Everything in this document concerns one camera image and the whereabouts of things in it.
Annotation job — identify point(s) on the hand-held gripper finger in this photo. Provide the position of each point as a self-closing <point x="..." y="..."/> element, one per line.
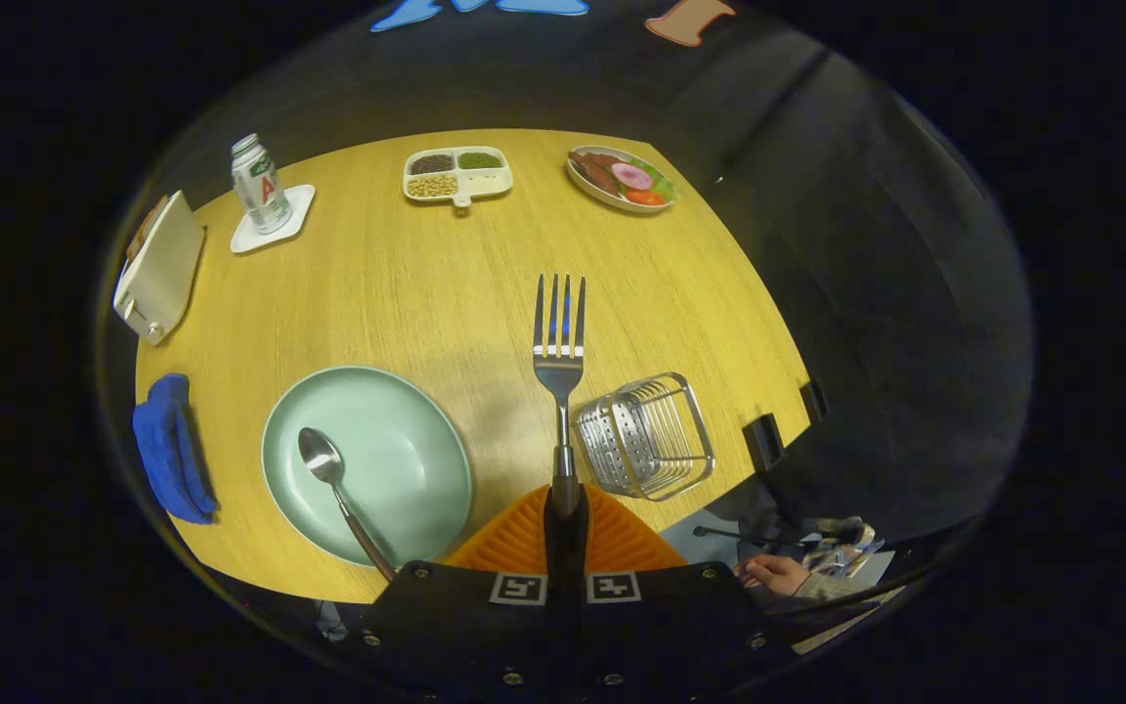
<point x="579" y="548"/>
<point x="555" y="548"/>

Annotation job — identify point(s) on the pale green round plate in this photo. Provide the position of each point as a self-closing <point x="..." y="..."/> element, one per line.
<point x="407" y="460"/>

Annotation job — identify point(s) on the black table clamp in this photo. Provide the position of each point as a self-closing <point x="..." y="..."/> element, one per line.
<point x="814" y="399"/>
<point x="763" y="440"/>

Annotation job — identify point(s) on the white divided bean tray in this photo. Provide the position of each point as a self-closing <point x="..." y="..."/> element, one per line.
<point x="490" y="181"/>

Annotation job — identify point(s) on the white plate of food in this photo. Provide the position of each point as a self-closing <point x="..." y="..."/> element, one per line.
<point x="622" y="176"/>

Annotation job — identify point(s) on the blue folded cloth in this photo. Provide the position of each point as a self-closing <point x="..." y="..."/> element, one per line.
<point x="167" y="440"/>

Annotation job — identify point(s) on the white square coaster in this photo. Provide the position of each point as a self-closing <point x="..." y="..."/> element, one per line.
<point x="299" y="210"/>

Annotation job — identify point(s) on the clear plastic water bottle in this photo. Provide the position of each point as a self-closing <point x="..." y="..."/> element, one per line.
<point x="258" y="186"/>

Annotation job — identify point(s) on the white toaster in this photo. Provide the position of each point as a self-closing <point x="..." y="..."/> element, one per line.
<point x="162" y="274"/>

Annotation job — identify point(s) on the brown toast slice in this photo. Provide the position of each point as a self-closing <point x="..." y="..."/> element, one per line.
<point x="145" y="230"/>

